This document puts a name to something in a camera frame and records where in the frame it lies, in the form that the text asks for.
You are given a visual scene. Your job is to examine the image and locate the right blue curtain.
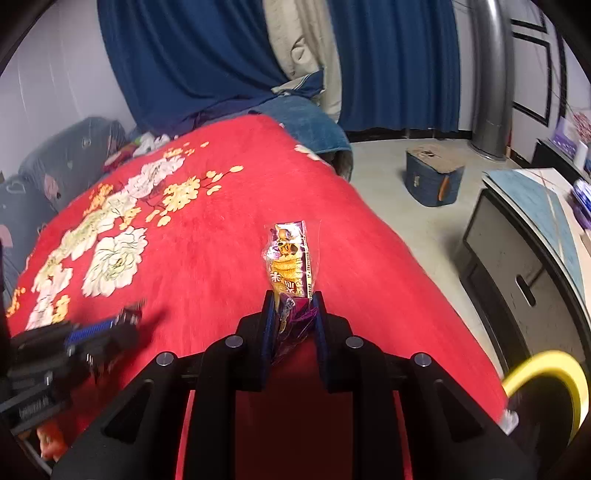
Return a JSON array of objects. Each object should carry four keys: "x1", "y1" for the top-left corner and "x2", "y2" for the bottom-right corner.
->
[{"x1": 328, "y1": 0, "x2": 461, "y2": 132}]

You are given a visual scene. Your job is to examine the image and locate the red floral blanket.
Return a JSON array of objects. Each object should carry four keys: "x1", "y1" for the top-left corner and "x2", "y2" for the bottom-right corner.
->
[{"x1": 8, "y1": 115, "x2": 507, "y2": 479}]

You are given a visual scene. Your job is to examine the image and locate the blue curtain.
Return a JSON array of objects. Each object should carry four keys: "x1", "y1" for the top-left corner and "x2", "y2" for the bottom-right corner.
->
[
  {"x1": 97, "y1": 1, "x2": 324, "y2": 137},
  {"x1": 328, "y1": 0, "x2": 461, "y2": 132}
]

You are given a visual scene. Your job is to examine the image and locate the blue storage stool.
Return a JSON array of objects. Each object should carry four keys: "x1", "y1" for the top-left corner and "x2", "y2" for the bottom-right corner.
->
[{"x1": 405, "y1": 144, "x2": 466, "y2": 207}]

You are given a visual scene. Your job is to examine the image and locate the left hand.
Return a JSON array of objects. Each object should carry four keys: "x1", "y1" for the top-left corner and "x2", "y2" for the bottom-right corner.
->
[{"x1": 36, "y1": 419, "x2": 68, "y2": 462}]

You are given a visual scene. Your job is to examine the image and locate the tissue pack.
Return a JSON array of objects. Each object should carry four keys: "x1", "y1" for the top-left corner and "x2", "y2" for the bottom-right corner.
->
[{"x1": 572, "y1": 179, "x2": 591, "y2": 210}]

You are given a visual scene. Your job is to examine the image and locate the coffee table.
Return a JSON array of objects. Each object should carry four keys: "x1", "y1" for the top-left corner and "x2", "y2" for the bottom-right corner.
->
[{"x1": 461, "y1": 169, "x2": 590, "y2": 372}]

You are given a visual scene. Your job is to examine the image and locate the silver tower air conditioner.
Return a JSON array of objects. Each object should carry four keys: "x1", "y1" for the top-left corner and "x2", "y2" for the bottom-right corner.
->
[{"x1": 468, "y1": 0, "x2": 515, "y2": 161}]

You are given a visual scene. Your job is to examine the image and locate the purple cloth bag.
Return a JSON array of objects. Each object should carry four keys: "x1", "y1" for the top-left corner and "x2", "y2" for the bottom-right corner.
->
[{"x1": 571, "y1": 199, "x2": 591, "y2": 231}]

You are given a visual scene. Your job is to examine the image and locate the left blue curtain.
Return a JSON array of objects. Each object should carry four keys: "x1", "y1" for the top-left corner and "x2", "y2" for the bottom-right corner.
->
[{"x1": 97, "y1": 1, "x2": 324, "y2": 137}]

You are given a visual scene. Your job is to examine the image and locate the plush toys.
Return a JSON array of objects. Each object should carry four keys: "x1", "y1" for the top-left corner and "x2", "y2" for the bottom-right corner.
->
[{"x1": 103, "y1": 132, "x2": 170, "y2": 172}]

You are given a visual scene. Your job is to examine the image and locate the yellow rimmed trash bin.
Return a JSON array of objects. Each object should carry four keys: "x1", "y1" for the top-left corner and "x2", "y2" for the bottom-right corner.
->
[{"x1": 500, "y1": 350, "x2": 590, "y2": 469}]

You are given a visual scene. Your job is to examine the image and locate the purple box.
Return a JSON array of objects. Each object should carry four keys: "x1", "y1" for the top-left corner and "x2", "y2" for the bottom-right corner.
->
[{"x1": 551, "y1": 117, "x2": 579, "y2": 159}]

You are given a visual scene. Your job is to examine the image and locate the blue denim sofa cover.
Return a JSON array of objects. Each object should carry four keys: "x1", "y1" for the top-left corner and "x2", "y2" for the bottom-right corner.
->
[{"x1": 128, "y1": 94, "x2": 355, "y2": 181}]

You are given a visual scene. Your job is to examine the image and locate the grey sofa cushion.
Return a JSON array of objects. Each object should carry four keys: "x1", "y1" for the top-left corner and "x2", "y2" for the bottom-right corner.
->
[{"x1": 0, "y1": 117, "x2": 127, "y2": 306}]

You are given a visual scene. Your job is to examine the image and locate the orange purple snack wrapper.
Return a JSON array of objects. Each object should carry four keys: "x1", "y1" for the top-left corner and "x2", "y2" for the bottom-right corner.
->
[{"x1": 263, "y1": 220, "x2": 318, "y2": 362}]

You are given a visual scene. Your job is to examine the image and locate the beige curtain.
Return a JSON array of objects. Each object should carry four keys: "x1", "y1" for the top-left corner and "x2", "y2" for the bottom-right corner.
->
[{"x1": 263, "y1": 0, "x2": 342, "y2": 121}]

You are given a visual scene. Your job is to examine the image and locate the black tv cabinet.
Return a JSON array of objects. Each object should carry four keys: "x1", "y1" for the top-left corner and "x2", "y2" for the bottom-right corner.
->
[{"x1": 531, "y1": 139, "x2": 590, "y2": 185}]

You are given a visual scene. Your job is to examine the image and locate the white vase red flowers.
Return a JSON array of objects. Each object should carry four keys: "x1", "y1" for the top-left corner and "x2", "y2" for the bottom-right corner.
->
[{"x1": 573, "y1": 111, "x2": 590, "y2": 172}]

